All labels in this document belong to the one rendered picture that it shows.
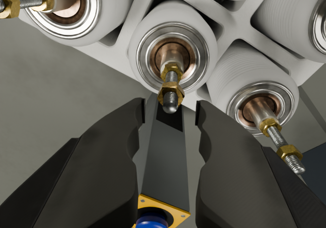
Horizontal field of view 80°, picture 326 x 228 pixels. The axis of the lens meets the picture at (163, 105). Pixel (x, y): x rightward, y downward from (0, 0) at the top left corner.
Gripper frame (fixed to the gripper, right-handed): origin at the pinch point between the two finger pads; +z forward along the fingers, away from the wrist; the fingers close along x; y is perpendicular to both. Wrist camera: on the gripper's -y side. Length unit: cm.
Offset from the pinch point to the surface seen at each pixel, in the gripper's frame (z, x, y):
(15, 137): 35, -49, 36
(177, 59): 6.9, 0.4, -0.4
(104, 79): 34.8, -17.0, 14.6
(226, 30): 16.7, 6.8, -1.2
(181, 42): 9.4, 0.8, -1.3
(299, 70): 16.7, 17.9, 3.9
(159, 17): 9.8, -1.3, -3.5
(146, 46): 9.4, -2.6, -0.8
